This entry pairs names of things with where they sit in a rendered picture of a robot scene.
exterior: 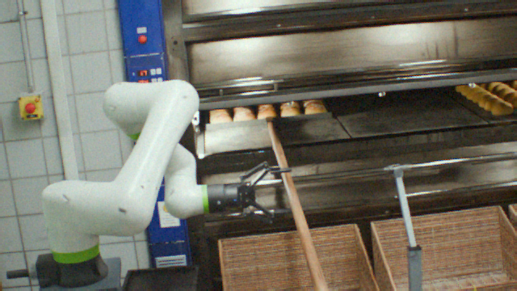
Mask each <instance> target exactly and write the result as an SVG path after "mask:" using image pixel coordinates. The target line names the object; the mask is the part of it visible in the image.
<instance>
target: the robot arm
mask: <svg viewBox="0 0 517 291"><path fill-rule="evenodd" d="M102 105H103V111H104V114H105V116H106V118H108V119H109V120H110V121H111V122H112V123H113V124H114V125H115V126H116V127H117V128H118V129H119V130H120V131H121V132H122V133H124V134H125V135H126V136H128V137H129V138H130V139H132V140H133V141H135V142H136V144H135V147H134V149H133V151H132V153H131V154H130V156H129V158H128V160H127V162H126V163H125V165H124V167H123V169H122V170H121V172H119V174H118V175H117V176H116V178H115V180H114V181H112V182H110V183H93V182H92V181H81V180H65V181H61V182H57V183H53V184H51V185H49V186H48V187H46V188H45V189H44V190H43V192H42V194H41V202H42V208H43V213H44V223H45V228H46V233H47V235H48V241H49V246H50V250H51V252H52V254H49V253H46V254H39V255H38V256H37V261H36V263H35V264H30V265H29V268H25V269H19V270H14V271H11V270H8V271H6V278H7V279H10V280H11V279H17V278H24V277H30V279H31V280H38V284H39V286H40V288H46V287H49V286H50V285H53V284H55V285H58V286H62V288H77V287H82V286H86V285H91V284H95V283H98V282H100V281H101V280H103V279H104V278H105V277H106V276H107V275H108V266H107V264H106V263H105V262H104V260H103V258H102V256H101V253H100V252H99V235H109V236H115V237H131V236H134V235H137V234H139V233H141V232H142V231H144V230H145V229H146V228H147V226H148V225H149V224H150V222H151V219H152V216H153V210H154V206H155V202H156V199H157V196H158V191H159V188H160V185H161V182H162V178H163V176H164V180H165V193H166V196H165V206H166V209H167V211H168V213H169V214H170V215H172V217H174V218H177V219H186V218H189V217H194V216H197V215H202V214H209V213H224V212H227V207H229V209H232V208H240V207H243V208H244V212H243V216H244V217H253V218H256V219H259V220H261V221H263V222H266V223H269V224H272V223H273V219H274V218H275V217H284V214H288V213H292V209H280V210H273V212H271V211H269V210H268V209H266V207H263V206H262V205H261V204H259V203H258V202H257V201H256V196H255V187H256V185H257V184H258V183H259V181H260V180H261V179H262V178H263V177H264V176H266V175H267V174H268V173H269V172H270V175H274V174H282V173H291V172H292V168H291V167H285V168H280V166H273V167H270V166H269V165H268V163H267V162H262V163H261V164H259V165H257V166H256V167H254V168H253V169H250V171H248V172H246V173H244V174H240V175H239V179H241V181H242V183H241V184H235V185H227V186H225V188H224V184H222V183H219V184H209V185H202V186H197V185H196V182H195V158H194V156H193V155H192V154H191V153H190V152H189V151H188V150H185V149H184V148H183V147H182V146H181V145H180V144H179V140H180V138H181V136H182V135H183V132H184V131H186V129H187V127H188V125H189V124H190V123H191V122H192V119H193V118H194V116H195V114H196V113H197V111H198V107H199V105H200V99H198V95H197V93H196V91H195V89H194V88H193V87H192V86H191V85H190V84H188V83H187V82H184V81H179V80H174V81H168V82H152V83H138V82H121V83H117V84H115V85H114V86H112V87H110V88H109V89H108V90H107V91H106V92H105V94H104V97H103V103H102ZM264 167H266V168H264ZM263 168H264V169H263ZM262 169H263V171H262V172H261V173H260V174H259V175H258V176H257V177H256V178H255V179H254V180H253V181H250V183H249V184H247V183H245V180H246V179H247V178H249V177H251V176H252V175H255V174H256V173H258V172H259V171H261V170H262ZM250 205H251V206H254V207H255V208H256V209H257V210H259V211H261V212H262V213H265V214H266V215H267V216H269V217H267V216H263V215H261V214H258V213H255V212H251V211H250V210H249V209H248V207H249V206H250Z"/></svg>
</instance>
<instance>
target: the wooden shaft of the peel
mask: <svg viewBox="0 0 517 291"><path fill-rule="evenodd" d="M267 126H268V129H269V132H270V136H271V141H272V144H273V148H274V151H275V156H276V159H278V163H279V165H280V168H285V167H288V164H287V162H286V159H285V156H284V152H283V149H282V146H281V143H280V139H279V136H278V133H277V132H276V130H275V126H274V123H273V122H269V123H268V124H267ZM281 175H282V177H283V181H284V186H285V189H286V193H287V196H288V201H289V204H291V207H292V213H293V216H294V219H295V222H296V228H297V231H298V234H299V236H300V241H301V246H302V248H303V252H304V254H305V260H306V263H307V266H309V267H308V268H309V271H310V274H311V277H312V280H313V286H314V289H315V291H328V289H327V286H326V282H325V279H324V276H323V274H322V270H321V267H320V264H319V262H318V257H317V253H316V251H315V248H314V245H313V241H312V238H311V235H310V232H309V228H308V226H307V222H306V220H305V215H304V214H303V212H302V209H301V204H300V201H299V199H298V196H297V193H296V189H295V186H294V183H293V180H292V176H291V173H282V174H281Z"/></svg>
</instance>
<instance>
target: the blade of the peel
mask: <svg viewBox="0 0 517 291"><path fill-rule="evenodd" d="M322 104H323V105H324V107H325V108H326V112H319V113H310V114H304V112H303V108H301V111H302V112H303V115H294V116H277V117H273V119H274V123H275V124H280V123H288V122H297V121H298V120H313V119H322V118H331V117H332V111H331V110H330V109H328V107H327V106H326V105H325V104H324V103H322ZM254 113H255V116H256V107H254ZM210 123H211V122H210V112H208V113H207V124H206V125H207V130H213V129H230V128H237V127H246V126H255V125H264V124H266V118H260V119H257V116H256V119H251V120H235V121H234V122H225V123H218V124H210Z"/></svg>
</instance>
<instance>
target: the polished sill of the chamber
mask: <svg viewBox="0 0 517 291"><path fill-rule="evenodd" d="M515 133H517V120H511V121H503V122H495V123H487V124H473V125H466V126H457V127H450V128H441V129H426V131H419V130H418V131H417V132H410V133H395V134H386V135H379V136H370V137H354V138H347V139H338V140H330V141H314V142H306V143H297V144H288V145H281V146H282V149H283V152H284V156H285V159H287V158H296V157H304V156H312V155H320V154H336V153H345V152H352V151H361V150H376V149H384V148H392V147H401V146H407V145H416V144H423V143H432V142H440V141H455V140H462V139H470V138H478V137H492V136H500V135H507V134H515ZM196 160H197V167H213V166H222V165H230V164H239V163H247V162H262V161H271V160H278V159H276V156H275V151H274V148H273V146H272V147H264V148H256V149H247V150H231V151H223V152H215V153H206V154H197V156H196Z"/></svg>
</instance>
